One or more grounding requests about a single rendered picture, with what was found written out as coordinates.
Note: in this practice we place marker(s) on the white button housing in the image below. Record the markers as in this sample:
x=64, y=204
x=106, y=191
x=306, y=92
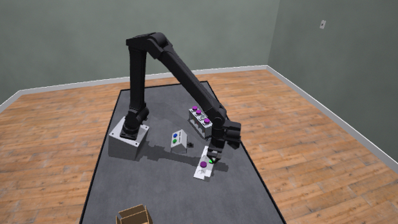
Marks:
x=179, y=142

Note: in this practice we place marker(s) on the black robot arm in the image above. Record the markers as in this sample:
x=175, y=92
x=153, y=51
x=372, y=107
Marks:
x=153, y=44

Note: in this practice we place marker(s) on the white tray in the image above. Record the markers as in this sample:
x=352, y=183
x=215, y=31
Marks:
x=204, y=173

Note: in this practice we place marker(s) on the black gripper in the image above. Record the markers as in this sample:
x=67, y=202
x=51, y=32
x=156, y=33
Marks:
x=212, y=147

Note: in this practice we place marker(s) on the brown cardboard box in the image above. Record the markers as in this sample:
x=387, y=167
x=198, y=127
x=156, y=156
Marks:
x=135, y=215

